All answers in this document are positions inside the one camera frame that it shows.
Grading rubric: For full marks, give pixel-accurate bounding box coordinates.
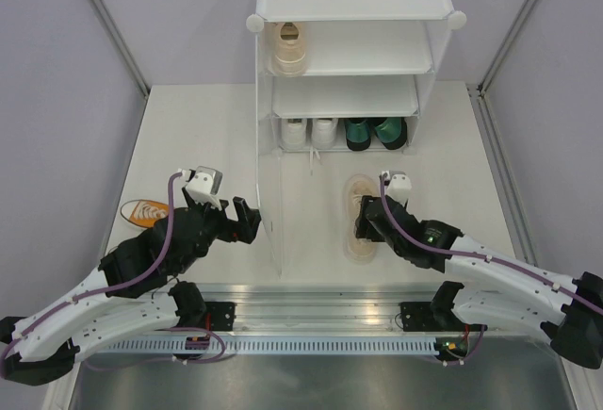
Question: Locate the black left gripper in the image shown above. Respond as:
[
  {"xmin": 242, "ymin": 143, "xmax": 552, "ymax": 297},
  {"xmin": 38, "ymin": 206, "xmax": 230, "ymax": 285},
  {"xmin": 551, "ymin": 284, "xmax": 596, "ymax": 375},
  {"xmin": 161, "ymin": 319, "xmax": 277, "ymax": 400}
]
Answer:
[{"xmin": 175, "ymin": 185, "xmax": 265, "ymax": 273}]

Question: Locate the beige sneaker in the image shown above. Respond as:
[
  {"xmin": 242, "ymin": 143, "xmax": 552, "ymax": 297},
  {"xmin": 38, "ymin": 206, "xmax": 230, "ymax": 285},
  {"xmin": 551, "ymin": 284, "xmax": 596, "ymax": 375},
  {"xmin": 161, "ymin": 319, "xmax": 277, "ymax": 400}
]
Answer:
[
  {"xmin": 272, "ymin": 22, "xmax": 307, "ymax": 77},
  {"xmin": 343, "ymin": 174, "xmax": 378, "ymax": 265}
]

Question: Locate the clear cabinet door panel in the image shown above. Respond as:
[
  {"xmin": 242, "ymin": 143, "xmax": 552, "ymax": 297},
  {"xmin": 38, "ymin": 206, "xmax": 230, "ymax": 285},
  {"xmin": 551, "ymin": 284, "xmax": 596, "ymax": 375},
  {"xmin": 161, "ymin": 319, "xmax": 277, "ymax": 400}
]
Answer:
[{"xmin": 257, "ymin": 147, "xmax": 284, "ymax": 277}]

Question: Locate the green pointed shoe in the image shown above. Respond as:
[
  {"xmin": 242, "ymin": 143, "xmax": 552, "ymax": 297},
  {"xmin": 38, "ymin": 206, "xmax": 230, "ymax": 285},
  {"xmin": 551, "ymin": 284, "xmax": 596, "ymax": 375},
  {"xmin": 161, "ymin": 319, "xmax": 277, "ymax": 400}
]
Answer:
[
  {"xmin": 372, "ymin": 117, "xmax": 408, "ymax": 150},
  {"xmin": 344, "ymin": 118, "xmax": 371, "ymax": 152}
]

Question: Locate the white sneaker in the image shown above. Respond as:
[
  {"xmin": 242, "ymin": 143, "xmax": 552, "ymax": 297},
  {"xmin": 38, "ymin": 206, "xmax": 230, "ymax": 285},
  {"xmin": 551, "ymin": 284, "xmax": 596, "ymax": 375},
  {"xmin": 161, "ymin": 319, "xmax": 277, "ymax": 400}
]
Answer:
[
  {"xmin": 309, "ymin": 118, "xmax": 338, "ymax": 174},
  {"xmin": 281, "ymin": 118, "xmax": 307, "ymax": 151}
]

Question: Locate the orange sneaker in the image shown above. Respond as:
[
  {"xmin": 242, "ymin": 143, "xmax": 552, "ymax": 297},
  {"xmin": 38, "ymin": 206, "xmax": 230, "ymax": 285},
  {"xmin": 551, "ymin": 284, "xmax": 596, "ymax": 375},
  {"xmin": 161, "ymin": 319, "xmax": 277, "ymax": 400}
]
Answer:
[{"xmin": 120, "ymin": 199, "xmax": 169, "ymax": 229}]

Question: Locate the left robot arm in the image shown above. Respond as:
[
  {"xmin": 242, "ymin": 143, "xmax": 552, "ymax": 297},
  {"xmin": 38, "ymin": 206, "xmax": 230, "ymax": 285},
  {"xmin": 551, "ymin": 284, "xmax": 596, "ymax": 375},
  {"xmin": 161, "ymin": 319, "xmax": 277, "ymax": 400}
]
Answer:
[{"xmin": 1, "ymin": 197, "xmax": 261, "ymax": 386}]

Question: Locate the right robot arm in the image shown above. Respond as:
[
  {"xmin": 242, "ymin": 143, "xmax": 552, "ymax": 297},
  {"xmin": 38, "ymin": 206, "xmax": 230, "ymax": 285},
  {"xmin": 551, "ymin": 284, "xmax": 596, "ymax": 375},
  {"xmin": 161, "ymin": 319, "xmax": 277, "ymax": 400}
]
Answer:
[{"xmin": 350, "ymin": 195, "xmax": 602, "ymax": 369}]

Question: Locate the white plastic shoe cabinet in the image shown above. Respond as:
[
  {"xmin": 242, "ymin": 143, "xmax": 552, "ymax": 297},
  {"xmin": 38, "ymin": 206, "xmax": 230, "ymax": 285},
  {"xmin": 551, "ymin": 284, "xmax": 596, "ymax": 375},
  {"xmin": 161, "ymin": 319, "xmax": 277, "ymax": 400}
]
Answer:
[{"xmin": 246, "ymin": 0, "xmax": 466, "ymax": 152}]

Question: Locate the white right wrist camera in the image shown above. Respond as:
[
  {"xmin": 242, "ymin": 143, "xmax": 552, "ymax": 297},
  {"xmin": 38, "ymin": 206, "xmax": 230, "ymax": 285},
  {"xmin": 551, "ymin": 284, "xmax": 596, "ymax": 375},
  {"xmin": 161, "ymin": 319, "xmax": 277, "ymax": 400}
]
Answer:
[{"xmin": 380, "ymin": 171, "xmax": 413, "ymax": 205}]

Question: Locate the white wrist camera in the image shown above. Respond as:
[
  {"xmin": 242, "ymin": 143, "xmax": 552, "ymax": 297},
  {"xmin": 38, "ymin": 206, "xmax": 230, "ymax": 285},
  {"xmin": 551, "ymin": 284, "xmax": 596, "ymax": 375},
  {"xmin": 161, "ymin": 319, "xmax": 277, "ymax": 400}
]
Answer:
[
  {"xmin": 380, "ymin": 171, "xmax": 413, "ymax": 205},
  {"xmin": 181, "ymin": 166, "xmax": 223, "ymax": 210}
]

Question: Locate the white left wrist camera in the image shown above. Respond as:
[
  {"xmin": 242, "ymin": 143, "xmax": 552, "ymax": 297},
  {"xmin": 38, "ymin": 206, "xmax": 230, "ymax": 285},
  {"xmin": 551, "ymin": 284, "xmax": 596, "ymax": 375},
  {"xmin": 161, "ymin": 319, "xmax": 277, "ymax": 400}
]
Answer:
[{"xmin": 181, "ymin": 166, "xmax": 223, "ymax": 210}]

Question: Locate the aluminium mounting rail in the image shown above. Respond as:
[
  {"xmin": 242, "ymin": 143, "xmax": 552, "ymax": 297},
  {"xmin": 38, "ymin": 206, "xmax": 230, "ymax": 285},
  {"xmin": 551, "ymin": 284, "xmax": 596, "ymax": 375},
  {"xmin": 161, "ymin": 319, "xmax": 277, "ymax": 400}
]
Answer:
[{"xmin": 93, "ymin": 282, "xmax": 580, "ymax": 336}]

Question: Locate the white slotted cable duct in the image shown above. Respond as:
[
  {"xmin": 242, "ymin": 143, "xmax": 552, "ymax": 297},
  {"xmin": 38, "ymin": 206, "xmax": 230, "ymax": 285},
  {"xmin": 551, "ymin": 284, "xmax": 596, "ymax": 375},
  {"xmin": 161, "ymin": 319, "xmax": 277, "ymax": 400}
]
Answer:
[{"xmin": 102, "ymin": 335, "xmax": 439, "ymax": 356}]

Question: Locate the left aluminium frame post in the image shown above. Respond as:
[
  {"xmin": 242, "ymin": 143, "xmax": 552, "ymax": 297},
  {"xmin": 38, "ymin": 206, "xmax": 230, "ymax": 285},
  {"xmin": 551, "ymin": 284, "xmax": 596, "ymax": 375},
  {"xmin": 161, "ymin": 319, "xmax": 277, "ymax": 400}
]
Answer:
[{"xmin": 88, "ymin": 0, "xmax": 151, "ymax": 100}]

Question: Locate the aluminium frame post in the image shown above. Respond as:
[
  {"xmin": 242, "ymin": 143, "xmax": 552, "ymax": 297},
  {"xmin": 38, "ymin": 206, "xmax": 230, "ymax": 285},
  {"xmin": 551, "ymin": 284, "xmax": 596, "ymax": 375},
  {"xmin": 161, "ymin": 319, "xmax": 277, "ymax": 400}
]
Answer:
[
  {"xmin": 88, "ymin": 0, "xmax": 151, "ymax": 100},
  {"xmin": 477, "ymin": 0, "xmax": 541, "ymax": 95}
]

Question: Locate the right aluminium frame post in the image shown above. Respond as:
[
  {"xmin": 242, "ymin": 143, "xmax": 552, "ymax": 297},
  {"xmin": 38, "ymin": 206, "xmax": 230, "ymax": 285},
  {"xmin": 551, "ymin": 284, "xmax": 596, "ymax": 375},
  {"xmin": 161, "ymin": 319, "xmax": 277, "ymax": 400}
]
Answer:
[{"xmin": 477, "ymin": 0, "xmax": 541, "ymax": 95}]

